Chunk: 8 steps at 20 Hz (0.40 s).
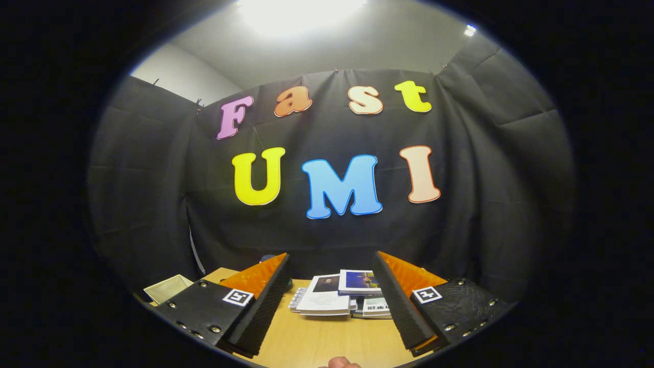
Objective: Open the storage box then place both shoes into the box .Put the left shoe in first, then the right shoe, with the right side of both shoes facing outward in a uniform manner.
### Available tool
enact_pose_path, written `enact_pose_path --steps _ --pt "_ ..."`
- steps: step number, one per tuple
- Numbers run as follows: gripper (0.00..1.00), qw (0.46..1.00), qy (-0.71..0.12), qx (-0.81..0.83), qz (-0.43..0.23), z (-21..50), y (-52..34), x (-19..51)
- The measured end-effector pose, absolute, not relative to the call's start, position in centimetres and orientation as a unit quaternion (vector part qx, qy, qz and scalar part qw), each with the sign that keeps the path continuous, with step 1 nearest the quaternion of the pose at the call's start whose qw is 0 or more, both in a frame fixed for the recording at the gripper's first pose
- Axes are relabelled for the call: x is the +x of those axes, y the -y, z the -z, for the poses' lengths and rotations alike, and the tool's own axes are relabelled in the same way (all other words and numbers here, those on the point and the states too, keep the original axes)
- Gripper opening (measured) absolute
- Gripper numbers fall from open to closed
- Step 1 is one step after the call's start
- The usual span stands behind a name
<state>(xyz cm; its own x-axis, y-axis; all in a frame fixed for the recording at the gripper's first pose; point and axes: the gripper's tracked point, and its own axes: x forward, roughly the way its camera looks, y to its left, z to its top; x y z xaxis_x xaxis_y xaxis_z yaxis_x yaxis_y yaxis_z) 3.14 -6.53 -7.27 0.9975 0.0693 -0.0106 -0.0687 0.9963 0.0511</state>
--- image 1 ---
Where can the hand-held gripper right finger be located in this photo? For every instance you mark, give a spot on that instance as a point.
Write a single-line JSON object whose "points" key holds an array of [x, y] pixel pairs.
{"points": [[398, 306]]}

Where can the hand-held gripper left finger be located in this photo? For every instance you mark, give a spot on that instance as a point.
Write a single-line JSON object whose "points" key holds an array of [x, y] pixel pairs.
{"points": [[265, 306]]}

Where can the grey fabric storage box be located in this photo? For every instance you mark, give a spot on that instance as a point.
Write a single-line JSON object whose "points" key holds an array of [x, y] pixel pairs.
{"points": [[168, 289]]}

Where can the pale green cover book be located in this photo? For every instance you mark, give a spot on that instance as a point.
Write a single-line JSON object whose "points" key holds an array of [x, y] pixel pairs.
{"points": [[375, 307]]}

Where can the grey patterned book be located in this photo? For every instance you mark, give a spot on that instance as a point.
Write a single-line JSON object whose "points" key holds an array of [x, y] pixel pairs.
{"points": [[297, 300]]}

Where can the blue cover book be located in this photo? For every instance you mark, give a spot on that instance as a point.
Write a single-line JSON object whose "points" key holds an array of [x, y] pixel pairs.
{"points": [[357, 281]]}

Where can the penguin plush toy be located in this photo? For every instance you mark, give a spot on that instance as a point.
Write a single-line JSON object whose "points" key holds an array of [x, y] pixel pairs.
{"points": [[267, 257]]}

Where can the white book with portrait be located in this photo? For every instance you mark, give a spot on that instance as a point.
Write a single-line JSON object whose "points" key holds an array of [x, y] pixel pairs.
{"points": [[327, 301]]}

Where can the small ceiling light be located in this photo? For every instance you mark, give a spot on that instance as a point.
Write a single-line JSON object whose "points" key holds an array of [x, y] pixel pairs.
{"points": [[470, 30]]}

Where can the large ceiling light panel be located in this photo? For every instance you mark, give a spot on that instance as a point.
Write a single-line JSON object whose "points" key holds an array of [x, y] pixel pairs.
{"points": [[301, 15]]}

